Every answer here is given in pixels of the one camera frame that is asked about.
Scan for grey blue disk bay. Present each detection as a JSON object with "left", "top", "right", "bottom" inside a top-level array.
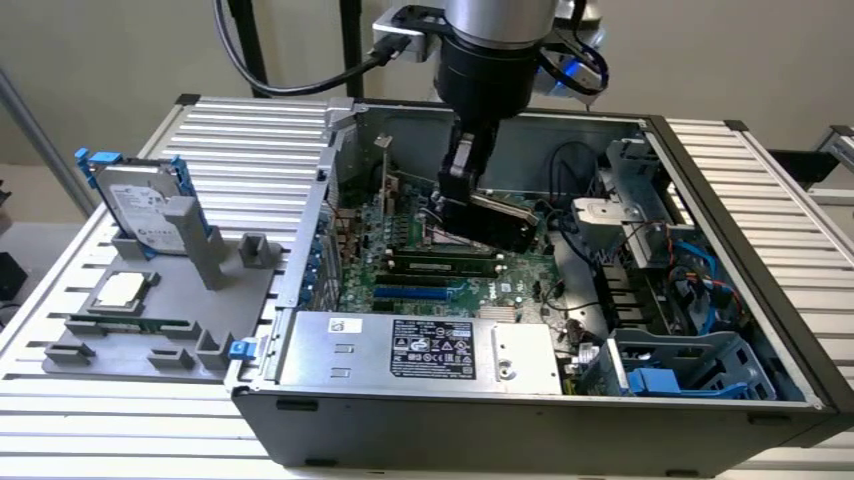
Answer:
[{"left": 603, "top": 327, "right": 780, "bottom": 401}]

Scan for green graphics card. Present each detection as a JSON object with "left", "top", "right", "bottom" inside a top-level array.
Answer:
[{"left": 374, "top": 132, "right": 542, "bottom": 255}]

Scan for blue expansion slot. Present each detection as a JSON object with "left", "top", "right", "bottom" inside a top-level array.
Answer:
[{"left": 370, "top": 285, "right": 449, "bottom": 301}]

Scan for silver power supply unit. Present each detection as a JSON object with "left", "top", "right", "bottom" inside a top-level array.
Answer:
[{"left": 276, "top": 310, "right": 561, "bottom": 396}]

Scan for black camera cable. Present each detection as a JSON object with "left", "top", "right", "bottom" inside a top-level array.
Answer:
[{"left": 212, "top": 0, "right": 409, "bottom": 99}]

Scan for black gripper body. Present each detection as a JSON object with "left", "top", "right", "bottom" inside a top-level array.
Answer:
[{"left": 432, "top": 37, "right": 540, "bottom": 121}]

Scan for CPU socket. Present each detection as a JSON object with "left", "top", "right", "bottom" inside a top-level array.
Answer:
[{"left": 416, "top": 207, "right": 496, "bottom": 250}]

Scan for black box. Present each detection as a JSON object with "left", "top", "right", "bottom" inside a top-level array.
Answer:
[{"left": 0, "top": 252, "right": 29, "bottom": 301}]

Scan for black expansion slot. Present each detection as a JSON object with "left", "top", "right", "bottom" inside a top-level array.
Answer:
[{"left": 370, "top": 273, "right": 453, "bottom": 288}]

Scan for hard disk with blue bracket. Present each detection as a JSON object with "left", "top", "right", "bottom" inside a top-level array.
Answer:
[{"left": 71, "top": 148, "right": 196, "bottom": 259}]

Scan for black open PC case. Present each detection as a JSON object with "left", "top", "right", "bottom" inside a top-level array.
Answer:
[{"left": 225, "top": 97, "right": 839, "bottom": 469}]

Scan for grey parts rack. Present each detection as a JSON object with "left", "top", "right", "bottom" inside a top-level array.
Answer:
[{"left": 39, "top": 194, "right": 294, "bottom": 385}]

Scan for grey aluminium frame bar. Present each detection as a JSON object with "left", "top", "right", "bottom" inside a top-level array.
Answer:
[{"left": 0, "top": 67, "right": 95, "bottom": 214}]

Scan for metal drive cage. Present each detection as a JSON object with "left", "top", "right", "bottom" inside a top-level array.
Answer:
[{"left": 595, "top": 137, "right": 696, "bottom": 269}]

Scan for black installed RAM stick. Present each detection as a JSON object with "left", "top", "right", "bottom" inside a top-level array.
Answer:
[{"left": 388, "top": 251, "right": 500, "bottom": 278}]

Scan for silver CPU chip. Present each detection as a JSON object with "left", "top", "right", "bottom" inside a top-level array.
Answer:
[{"left": 87, "top": 273, "right": 160, "bottom": 316}]

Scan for green motherboard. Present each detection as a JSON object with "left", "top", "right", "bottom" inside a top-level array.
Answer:
[{"left": 332, "top": 192, "right": 568, "bottom": 321}]

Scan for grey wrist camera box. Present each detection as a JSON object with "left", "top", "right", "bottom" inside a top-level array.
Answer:
[{"left": 370, "top": 5, "right": 444, "bottom": 64}]

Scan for blue wire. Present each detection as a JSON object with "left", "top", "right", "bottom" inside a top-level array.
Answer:
[{"left": 671, "top": 239, "right": 743, "bottom": 335}]

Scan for green RAM stick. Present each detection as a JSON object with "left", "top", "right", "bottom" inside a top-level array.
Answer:
[{"left": 69, "top": 314, "right": 196, "bottom": 335}]

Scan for black stand pole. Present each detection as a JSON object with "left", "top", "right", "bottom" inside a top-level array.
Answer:
[
  {"left": 229, "top": 0, "right": 272, "bottom": 99},
  {"left": 337, "top": 0, "right": 366, "bottom": 99}
]

